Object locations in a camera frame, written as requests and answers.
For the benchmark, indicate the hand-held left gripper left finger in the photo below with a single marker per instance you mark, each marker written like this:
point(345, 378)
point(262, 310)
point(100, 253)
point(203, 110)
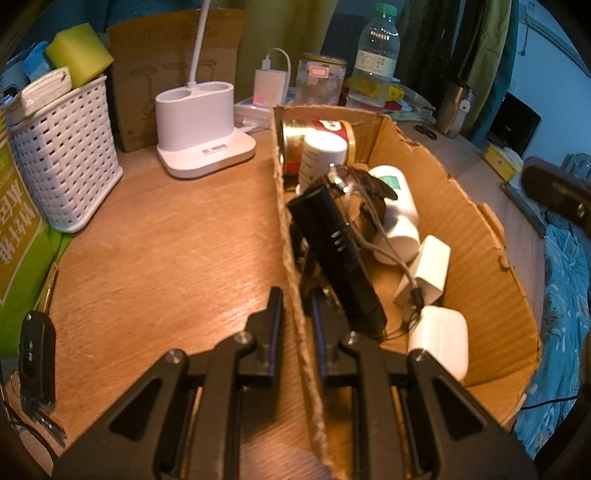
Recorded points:
point(276, 332)

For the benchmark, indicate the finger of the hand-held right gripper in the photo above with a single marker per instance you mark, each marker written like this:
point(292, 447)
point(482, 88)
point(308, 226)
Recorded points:
point(554, 184)

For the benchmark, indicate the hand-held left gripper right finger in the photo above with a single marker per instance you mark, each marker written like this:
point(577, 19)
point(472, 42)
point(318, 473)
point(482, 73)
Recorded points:
point(319, 341)

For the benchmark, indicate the black cylindrical device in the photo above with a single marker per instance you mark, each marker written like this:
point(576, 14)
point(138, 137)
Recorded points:
point(337, 258)

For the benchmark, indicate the brown cardboard box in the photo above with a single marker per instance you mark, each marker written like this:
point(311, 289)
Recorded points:
point(471, 240)

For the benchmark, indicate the white earbuds case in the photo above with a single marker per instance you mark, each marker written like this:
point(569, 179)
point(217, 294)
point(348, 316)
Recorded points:
point(438, 341)

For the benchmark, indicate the white charger adapter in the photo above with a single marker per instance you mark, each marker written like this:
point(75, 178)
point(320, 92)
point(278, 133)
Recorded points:
point(431, 267)

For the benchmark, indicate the white bottle with green label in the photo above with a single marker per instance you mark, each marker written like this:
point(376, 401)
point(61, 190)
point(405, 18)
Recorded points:
point(401, 207)

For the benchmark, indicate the small white bottle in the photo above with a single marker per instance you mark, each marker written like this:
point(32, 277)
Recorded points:
point(321, 157)

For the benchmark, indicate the red and gold tin can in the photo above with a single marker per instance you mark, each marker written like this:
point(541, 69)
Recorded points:
point(293, 143)

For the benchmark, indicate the yellow tissue box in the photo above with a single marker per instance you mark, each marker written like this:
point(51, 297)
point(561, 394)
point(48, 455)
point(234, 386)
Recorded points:
point(498, 161)

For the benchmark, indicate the stainless steel tumbler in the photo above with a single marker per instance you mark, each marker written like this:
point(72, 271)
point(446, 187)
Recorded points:
point(452, 110)

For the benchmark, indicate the teal printed blanket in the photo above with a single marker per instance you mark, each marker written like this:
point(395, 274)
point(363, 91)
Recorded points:
point(563, 323)

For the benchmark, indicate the olive hanging cloth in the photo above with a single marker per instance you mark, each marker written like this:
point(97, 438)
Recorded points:
point(489, 46)

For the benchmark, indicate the yellow packet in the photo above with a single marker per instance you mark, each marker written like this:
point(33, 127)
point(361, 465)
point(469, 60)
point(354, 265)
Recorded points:
point(397, 92)

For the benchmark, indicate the clear plastic water bottle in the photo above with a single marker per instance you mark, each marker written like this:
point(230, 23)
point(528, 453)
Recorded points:
point(376, 60)

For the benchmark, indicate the white flat box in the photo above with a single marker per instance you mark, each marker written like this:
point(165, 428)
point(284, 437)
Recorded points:
point(247, 110)

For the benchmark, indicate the brass key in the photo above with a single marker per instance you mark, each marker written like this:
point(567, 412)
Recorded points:
point(48, 288)

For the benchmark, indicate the white desk lamp base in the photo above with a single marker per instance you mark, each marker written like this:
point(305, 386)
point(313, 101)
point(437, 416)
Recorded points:
point(194, 115)

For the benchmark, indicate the black car key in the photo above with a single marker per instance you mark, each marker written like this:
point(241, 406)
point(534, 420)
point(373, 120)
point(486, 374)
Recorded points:
point(37, 360)

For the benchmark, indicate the clear plastic container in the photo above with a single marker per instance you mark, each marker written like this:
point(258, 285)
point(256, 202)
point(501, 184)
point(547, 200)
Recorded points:
point(318, 90)

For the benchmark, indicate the white power bank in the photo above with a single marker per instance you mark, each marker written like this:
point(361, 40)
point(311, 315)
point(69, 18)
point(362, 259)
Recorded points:
point(270, 85)

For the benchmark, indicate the glass jar with gold lid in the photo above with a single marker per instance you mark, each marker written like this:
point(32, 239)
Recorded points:
point(325, 57)

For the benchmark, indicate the green printed bag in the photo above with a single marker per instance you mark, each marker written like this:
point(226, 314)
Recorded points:
point(18, 258)

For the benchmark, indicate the white plastic basket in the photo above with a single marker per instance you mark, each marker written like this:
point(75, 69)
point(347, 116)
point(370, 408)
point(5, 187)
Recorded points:
point(69, 157)

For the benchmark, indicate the flat brown carton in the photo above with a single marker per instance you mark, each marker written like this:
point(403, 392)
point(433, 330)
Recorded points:
point(134, 69)

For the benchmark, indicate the green curtain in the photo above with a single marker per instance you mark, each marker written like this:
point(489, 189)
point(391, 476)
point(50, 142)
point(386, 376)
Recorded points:
point(300, 23)

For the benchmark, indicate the white packet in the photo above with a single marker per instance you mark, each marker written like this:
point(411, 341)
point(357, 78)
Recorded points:
point(41, 90)

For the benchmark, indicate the yellow green sponge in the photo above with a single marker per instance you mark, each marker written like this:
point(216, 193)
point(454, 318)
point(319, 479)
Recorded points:
point(76, 55)

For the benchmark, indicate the blue packet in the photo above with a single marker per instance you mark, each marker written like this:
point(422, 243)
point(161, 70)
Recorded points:
point(34, 62)

